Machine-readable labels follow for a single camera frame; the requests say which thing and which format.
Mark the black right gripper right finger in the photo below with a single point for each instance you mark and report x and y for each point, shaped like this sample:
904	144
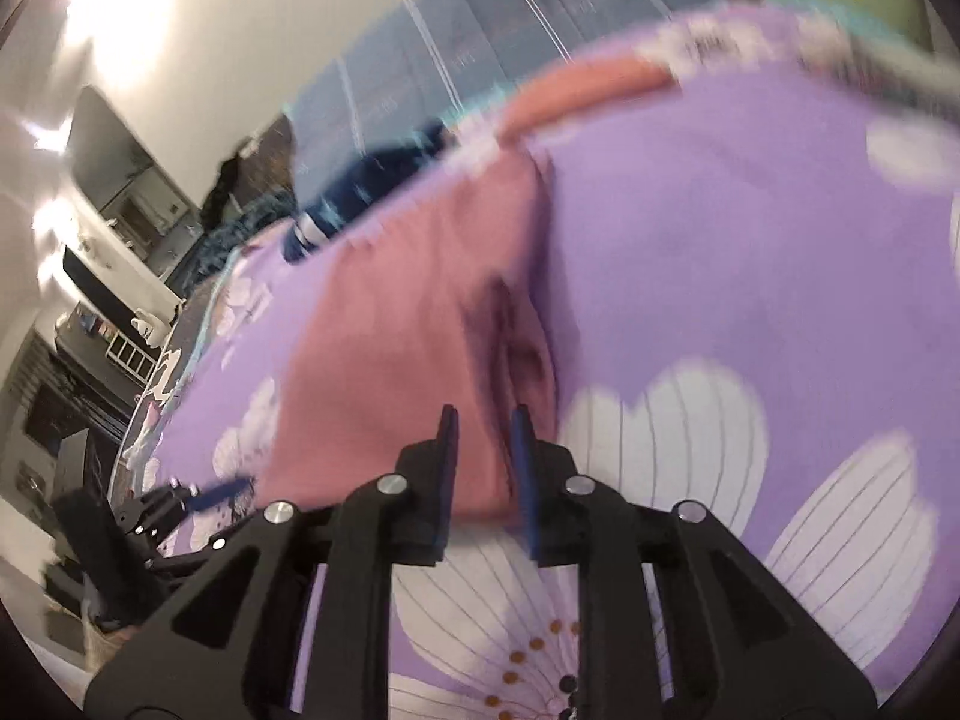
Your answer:
676	618

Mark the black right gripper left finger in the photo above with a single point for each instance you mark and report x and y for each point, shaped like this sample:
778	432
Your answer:
288	613

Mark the dusty pink garment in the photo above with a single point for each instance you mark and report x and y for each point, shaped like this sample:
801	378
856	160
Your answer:
428	304

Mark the dark teal patterned blanket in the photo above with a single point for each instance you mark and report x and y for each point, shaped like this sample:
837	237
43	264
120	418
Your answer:
222	235

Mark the black garment on headboard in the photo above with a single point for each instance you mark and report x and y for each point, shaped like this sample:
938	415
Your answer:
233	185

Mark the purple floral bedsheet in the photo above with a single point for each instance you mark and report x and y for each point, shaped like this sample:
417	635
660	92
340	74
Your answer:
750	294

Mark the navy star-patterned fleece garment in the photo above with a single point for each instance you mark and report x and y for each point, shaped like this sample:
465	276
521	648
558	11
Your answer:
361	185

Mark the folded coral orange garment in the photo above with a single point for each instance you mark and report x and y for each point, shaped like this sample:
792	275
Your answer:
575	88

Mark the blue plaid pillow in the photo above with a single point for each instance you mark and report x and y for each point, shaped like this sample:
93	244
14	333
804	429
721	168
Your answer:
439	58

